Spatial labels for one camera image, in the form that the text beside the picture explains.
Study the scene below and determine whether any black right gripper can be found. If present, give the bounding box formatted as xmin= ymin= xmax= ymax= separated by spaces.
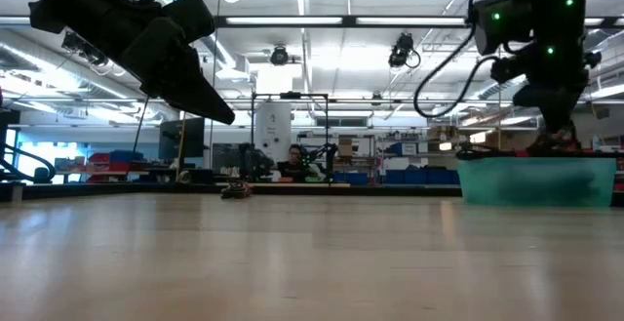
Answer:
xmin=512 ymin=42 xmax=602 ymax=157

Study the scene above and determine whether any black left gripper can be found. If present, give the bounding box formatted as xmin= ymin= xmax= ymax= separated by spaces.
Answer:
xmin=28 ymin=0 xmax=236 ymax=126

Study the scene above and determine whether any teal plastic bin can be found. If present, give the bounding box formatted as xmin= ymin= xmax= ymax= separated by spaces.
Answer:
xmin=456 ymin=156 xmax=618 ymax=209

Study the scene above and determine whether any black monitor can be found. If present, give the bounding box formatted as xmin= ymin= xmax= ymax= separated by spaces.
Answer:
xmin=158 ymin=116 xmax=207 ymax=161

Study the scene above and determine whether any blue crate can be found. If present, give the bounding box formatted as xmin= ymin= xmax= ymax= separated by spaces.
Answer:
xmin=108 ymin=149 xmax=145 ymax=164

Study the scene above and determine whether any white cylindrical column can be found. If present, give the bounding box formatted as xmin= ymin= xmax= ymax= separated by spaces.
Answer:
xmin=253 ymin=101 xmax=293 ymax=181

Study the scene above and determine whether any red crate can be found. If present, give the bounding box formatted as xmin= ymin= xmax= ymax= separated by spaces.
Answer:
xmin=87 ymin=152 xmax=111 ymax=172

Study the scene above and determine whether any blue storage bin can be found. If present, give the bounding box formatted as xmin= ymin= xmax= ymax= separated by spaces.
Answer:
xmin=384 ymin=167 xmax=462 ymax=186
xmin=333 ymin=171 xmax=370 ymax=186

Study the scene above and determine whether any person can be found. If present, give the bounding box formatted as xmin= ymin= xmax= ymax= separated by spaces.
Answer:
xmin=277 ymin=143 xmax=313 ymax=183

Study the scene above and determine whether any cardboard box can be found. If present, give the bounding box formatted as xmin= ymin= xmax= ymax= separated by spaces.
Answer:
xmin=336 ymin=137 xmax=360 ymax=159

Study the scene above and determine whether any thin black hanging cable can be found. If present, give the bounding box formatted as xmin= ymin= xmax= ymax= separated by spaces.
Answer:
xmin=132 ymin=0 xmax=184 ymax=154

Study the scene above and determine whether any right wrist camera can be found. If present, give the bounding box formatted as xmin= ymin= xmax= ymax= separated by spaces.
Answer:
xmin=489 ymin=56 xmax=530 ymax=84

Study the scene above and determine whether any black ceiling camera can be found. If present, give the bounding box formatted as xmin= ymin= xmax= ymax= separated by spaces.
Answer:
xmin=269 ymin=44 xmax=291 ymax=67
xmin=387 ymin=31 xmax=422 ymax=69

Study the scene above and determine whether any black metal table frame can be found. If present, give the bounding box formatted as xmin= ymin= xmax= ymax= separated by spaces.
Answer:
xmin=0 ymin=181 xmax=463 ymax=203

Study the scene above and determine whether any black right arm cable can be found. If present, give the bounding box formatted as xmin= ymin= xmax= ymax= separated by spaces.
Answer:
xmin=412 ymin=0 xmax=499 ymax=119

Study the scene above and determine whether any black looped cable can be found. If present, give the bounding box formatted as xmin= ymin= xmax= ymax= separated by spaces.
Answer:
xmin=0 ymin=142 xmax=58 ymax=186

